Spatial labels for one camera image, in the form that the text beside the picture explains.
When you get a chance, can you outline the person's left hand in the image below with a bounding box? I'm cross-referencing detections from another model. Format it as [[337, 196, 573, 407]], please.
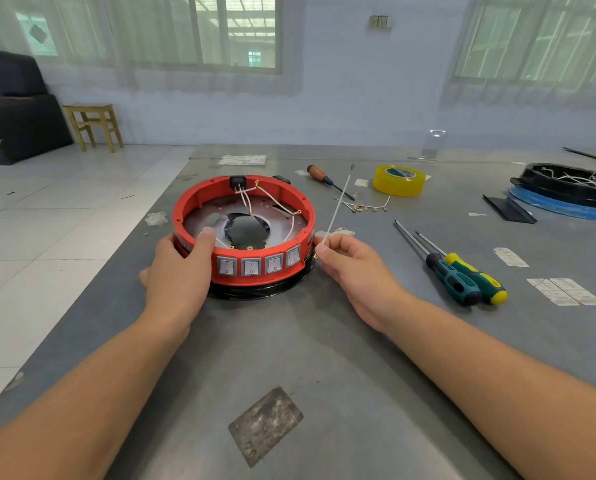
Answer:
[[138, 227, 217, 341]]

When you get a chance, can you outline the person's right hand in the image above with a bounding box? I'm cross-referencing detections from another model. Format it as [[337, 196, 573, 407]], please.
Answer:
[[313, 233, 415, 337]]

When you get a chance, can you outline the white yellow wires bundle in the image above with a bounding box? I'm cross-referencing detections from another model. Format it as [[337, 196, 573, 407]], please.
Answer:
[[335, 193, 391, 213]]

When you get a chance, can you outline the long white terminal wire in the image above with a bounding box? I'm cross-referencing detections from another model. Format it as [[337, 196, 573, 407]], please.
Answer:
[[313, 163, 355, 258]]

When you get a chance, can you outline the black metal round plate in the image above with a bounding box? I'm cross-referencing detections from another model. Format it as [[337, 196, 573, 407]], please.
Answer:
[[175, 194, 315, 301]]

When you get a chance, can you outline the red plastic ring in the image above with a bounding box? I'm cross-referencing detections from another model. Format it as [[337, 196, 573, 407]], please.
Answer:
[[172, 174, 317, 287]]

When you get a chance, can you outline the dark green black screwdriver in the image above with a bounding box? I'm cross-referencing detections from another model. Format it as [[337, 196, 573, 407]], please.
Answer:
[[393, 219, 483, 307]]

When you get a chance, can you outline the white branched wires harness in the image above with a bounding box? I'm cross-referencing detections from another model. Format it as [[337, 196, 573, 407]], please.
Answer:
[[254, 180, 303, 243]]

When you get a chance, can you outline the green yellow handle screwdriver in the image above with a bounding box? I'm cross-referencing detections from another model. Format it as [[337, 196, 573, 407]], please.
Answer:
[[415, 231, 509, 306]]

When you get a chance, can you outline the person's right forearm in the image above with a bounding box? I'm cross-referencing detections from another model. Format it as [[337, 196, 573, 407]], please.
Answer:
[[385, 294, 596, 480]]

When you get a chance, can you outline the person's left forearm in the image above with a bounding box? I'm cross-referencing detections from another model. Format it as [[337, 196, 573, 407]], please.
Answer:
[[0, 314, 194, 480]]

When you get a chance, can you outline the yellow tape roll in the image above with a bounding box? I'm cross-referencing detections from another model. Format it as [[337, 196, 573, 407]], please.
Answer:
[[372, 164, 427, 198]]

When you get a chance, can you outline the clear acrylic stand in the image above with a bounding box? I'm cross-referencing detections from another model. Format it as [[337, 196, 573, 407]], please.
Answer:
[[409, 129, 447, 162]]

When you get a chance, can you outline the white paper sheet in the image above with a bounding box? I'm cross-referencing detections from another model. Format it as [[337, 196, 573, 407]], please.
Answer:
[[217, 154, 268, 167]]

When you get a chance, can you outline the white label sticker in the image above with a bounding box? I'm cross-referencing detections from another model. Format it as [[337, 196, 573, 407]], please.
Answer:
[[493, 247, 530, 269], [549, 278, 596, 307], [526, 278, 581, 307]]

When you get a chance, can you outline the black flat plate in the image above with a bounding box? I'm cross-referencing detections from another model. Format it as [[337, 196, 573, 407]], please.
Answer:
[[482, 194, 538, 225]]

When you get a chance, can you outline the wooden stool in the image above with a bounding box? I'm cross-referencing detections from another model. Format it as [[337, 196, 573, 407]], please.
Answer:
[[62, 103, 125, 153]]

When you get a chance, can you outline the wide sheer curtain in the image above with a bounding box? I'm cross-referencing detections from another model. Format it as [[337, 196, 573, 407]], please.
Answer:
[[0, 0, 304, 95]]

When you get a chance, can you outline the black round housing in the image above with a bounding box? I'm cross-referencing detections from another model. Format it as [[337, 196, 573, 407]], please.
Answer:
[[509, 162, 596, 209]]

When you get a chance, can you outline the black armchair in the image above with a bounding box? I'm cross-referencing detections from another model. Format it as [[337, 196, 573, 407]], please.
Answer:
[[0, 49, 74, 165]]

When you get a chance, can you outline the narrow sheer curtain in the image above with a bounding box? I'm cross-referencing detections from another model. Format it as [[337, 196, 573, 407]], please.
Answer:
[[440, 0, 596, 111]]

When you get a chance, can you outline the thin black rod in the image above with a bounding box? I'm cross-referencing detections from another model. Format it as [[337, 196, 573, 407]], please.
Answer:
[[561, 146, 596, 166]]

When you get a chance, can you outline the wide window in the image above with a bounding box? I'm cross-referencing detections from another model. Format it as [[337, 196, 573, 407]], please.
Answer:
[[15, 0, 284, 75]]

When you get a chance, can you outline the narrow window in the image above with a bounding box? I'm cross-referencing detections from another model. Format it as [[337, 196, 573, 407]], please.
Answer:
[[453, 0, 596, 85]]

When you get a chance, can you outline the wooden handle screwdriver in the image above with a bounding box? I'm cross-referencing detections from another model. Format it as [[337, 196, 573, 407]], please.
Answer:
[[307, 164, 357, 201]]

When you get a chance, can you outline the blue plastic ring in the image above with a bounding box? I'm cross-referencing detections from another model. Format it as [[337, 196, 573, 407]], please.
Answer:
[[507, 186, 596, 221]]

